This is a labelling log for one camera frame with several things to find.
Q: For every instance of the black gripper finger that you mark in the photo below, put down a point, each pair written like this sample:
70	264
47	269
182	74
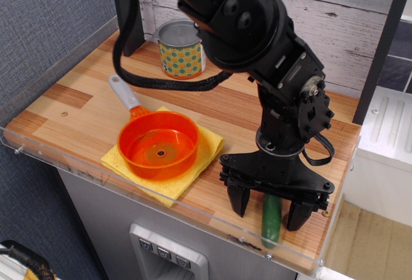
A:
239	197
299	213

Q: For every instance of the silver dispenser button panel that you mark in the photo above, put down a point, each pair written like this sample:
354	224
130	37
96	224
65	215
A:
162	258

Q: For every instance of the green toy cucumber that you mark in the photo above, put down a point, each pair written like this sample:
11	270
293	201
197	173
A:
271	220

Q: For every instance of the black left upright post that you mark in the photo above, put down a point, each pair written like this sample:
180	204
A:
136	36

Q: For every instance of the yellow folded cloth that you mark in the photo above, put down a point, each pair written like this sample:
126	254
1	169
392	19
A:
166	191

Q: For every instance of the black upright post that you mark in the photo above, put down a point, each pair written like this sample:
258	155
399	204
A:
136	36
386	38

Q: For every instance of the black right upright post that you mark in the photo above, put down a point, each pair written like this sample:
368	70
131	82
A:
386	38

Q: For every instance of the yellow object at corner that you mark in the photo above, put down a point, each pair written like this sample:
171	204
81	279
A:
30	275

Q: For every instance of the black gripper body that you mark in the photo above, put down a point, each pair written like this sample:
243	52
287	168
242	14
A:
284	176

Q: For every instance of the grey toy fridge cabinet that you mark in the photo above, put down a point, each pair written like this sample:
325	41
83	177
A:
107	215

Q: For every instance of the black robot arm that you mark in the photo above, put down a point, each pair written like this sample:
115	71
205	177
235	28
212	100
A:
257	37

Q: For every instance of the white toy sink unit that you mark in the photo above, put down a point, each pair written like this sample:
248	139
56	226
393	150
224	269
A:
379	179

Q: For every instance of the clear acrylic front guard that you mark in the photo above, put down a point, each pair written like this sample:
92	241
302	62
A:
304	266

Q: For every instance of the orange pan with grey handle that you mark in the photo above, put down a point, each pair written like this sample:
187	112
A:
154	144

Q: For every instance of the patterned tin can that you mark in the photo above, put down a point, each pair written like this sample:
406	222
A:
181	52

